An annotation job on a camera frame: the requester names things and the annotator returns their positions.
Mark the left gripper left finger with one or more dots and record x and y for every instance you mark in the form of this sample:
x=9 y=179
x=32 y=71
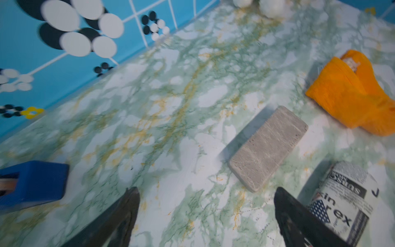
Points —
x=113 y=228

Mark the white plush dog toy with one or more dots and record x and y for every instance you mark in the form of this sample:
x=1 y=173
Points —
x=269 y=8

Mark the orange microfiber cloth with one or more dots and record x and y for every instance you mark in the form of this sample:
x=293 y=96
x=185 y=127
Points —
x=348 y=90

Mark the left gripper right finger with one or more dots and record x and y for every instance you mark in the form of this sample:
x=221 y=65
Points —
x=298 y=226

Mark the newspaper print eyeglass case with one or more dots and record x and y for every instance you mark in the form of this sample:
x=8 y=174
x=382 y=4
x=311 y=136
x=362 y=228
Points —
x=345 y=200

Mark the blue tape dispenser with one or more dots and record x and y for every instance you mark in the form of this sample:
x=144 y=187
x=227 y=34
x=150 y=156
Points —
x=36 y=183

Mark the grey rectangular case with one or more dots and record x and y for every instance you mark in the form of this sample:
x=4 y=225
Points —
x=265 y=150

